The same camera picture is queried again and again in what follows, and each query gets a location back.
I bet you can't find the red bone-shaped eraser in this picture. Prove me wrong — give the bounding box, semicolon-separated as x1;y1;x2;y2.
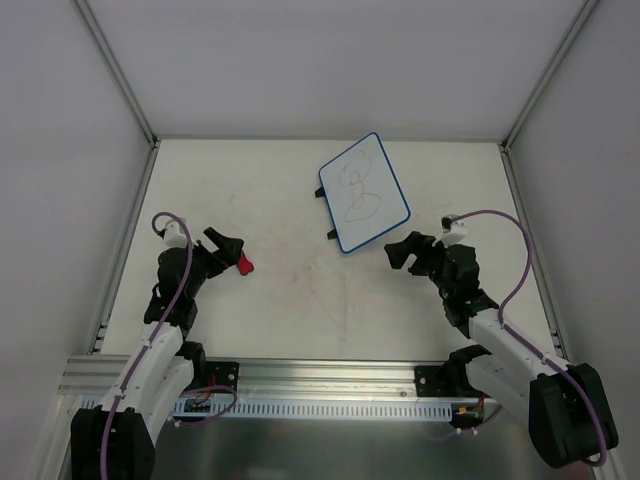
236;252;254;276

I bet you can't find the blue framed whiteboard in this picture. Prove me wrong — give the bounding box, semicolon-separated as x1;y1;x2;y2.
316;132;411;254

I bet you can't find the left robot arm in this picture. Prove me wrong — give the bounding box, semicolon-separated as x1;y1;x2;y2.
70;221;246;479

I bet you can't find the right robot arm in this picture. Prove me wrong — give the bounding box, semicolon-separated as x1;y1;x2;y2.
384;232;619;468

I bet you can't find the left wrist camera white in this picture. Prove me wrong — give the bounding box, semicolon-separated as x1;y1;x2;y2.
162;219;188;248

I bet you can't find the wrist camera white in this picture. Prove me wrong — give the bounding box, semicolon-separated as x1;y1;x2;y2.
162;219;188;248
434;214;468;247

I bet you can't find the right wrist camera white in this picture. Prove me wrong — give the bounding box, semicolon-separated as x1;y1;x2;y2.
434;214;468;247

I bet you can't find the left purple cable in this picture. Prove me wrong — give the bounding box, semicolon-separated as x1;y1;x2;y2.
99;212;238;480

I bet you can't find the purple cable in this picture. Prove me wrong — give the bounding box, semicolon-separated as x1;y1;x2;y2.
99;212;238;480
424;209;609;464

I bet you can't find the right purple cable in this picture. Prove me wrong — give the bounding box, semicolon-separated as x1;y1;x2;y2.
424;209;609;464

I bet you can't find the whiteboard wire stand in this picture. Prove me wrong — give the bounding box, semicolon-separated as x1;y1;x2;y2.
314;186;338;240

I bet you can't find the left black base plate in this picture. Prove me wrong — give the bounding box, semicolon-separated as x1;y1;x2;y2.
201;360;240;390

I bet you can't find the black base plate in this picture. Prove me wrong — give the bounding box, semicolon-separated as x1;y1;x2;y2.
201;360;240;390
414;364;456;398

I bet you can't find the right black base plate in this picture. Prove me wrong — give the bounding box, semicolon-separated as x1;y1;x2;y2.
414;364;456;398

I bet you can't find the aluminium mounting rail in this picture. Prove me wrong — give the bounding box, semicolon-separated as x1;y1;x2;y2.
57;353;501;399

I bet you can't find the slotted cable duct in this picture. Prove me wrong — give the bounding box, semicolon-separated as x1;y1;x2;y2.
79;397;454;422

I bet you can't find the left aluminium frame post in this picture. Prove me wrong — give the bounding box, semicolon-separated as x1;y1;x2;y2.
73;0;160;149

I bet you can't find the aluminium frame post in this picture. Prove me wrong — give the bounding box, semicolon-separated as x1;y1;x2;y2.
499;0;601;151
73;0;160;149

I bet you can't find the right aluminium frame post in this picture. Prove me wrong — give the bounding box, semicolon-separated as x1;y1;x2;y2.
499;0;601;151

